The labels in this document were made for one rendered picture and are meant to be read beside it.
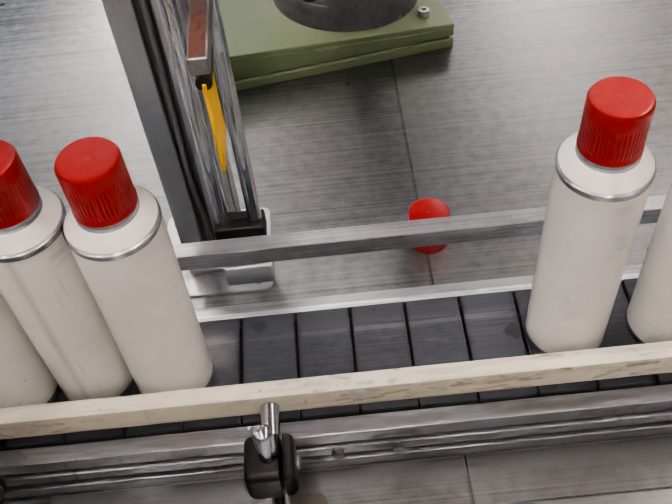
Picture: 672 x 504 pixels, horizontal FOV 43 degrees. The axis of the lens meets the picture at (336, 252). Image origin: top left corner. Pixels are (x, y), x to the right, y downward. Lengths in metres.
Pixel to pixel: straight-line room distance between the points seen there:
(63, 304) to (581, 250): 0.29
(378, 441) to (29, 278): 0.24
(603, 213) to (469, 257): 0.24
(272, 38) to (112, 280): 0.44
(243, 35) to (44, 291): 0.44
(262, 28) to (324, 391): 0.44
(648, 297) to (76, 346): 0.35
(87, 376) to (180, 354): 0.06
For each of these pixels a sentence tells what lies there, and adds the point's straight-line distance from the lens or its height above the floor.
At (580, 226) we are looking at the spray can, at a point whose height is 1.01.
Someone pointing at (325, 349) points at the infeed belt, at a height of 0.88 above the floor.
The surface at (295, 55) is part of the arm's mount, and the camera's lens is 0.84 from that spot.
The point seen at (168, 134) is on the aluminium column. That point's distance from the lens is 0.58.
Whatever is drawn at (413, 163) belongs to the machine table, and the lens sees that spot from 0.76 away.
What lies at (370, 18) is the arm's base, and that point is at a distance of 0.85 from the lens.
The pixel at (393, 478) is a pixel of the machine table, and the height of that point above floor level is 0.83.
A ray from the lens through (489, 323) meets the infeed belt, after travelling 0.59.
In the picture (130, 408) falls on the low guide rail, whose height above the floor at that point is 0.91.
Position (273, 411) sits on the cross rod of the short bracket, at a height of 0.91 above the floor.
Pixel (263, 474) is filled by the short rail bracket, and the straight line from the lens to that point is 0.50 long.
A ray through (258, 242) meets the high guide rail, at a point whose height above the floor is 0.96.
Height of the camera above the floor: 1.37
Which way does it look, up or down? 51 degrees down
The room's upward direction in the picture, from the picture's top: 6 degrees counter-clockwise
